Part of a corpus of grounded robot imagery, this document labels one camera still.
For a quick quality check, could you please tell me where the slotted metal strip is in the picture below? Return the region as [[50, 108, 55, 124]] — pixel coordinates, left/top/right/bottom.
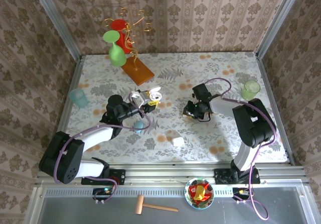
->
[[45, 187, 235, 197]]

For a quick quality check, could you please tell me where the thin black wire loop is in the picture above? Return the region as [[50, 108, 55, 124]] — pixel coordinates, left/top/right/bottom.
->
[[200, 110, 212, 123]]

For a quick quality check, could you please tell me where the small black circuit board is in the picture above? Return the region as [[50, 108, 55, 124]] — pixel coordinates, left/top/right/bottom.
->
[[232, 187, 251, 197], [92, 187, 114, 197]]

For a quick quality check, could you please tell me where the white square earbud case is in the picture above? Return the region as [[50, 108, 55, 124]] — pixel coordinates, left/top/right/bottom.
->
[[172, 136, 186, 147]]

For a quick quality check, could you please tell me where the white oval earbud case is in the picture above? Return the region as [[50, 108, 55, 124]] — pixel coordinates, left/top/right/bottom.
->
[[147, 86, 163, 101]]

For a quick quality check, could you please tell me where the aluminium table side rail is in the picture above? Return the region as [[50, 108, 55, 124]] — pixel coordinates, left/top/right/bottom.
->
[[47, 55, 85, 167], [255, 53, 296, 166]]

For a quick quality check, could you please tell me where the aluminium mounting rail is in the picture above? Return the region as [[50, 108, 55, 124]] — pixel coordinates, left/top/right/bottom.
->
[[35, 162, 310, 184]]

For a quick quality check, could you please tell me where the gold wire rack wooden base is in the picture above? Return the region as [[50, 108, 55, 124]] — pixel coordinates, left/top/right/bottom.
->
[[104, 7, 155, 86]]

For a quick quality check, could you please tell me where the red yellow snack packet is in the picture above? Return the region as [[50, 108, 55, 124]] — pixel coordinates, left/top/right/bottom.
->
[[188, 180, 211, 202]]

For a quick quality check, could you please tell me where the patterned bowl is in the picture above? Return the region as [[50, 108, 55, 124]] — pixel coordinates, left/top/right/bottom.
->
[[185, 177, 215, 209]]

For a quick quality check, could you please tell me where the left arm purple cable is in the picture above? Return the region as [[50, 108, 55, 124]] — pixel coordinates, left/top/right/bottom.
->
[[54, 93, 152, 204]]

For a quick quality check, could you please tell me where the teal plastic cup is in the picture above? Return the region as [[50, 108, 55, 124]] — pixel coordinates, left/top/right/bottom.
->
[[69, 87, 90, 108]]

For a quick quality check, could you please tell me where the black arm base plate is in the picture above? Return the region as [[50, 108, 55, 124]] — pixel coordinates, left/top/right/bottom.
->
[[214, 168, 261, 184], [81, 169, 126, 186]]

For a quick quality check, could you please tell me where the aluminium frame post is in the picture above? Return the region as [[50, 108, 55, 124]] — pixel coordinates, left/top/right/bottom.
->
[[255, 0, 305, 59], [29, 0, 83, 61]]

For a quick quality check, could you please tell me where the wooden mallet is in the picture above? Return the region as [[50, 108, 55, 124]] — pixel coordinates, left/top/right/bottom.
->
[[135, 195, 179, 215]]

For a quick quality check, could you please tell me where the green plastic wine glass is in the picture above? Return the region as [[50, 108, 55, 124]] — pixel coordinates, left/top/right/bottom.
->
[[103, 30, 127, 67]]

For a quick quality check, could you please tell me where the green plastic cup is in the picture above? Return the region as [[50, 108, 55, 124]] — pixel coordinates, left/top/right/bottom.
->
[[240, 80, 261, 100]]

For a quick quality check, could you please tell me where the red plastic wine glass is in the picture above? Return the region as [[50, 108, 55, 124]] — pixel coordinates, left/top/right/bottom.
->
[[110, 19, 133, 54]]

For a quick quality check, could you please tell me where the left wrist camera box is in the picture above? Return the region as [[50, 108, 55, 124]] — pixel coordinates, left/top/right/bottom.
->
[[130, 90, 149, 107]]

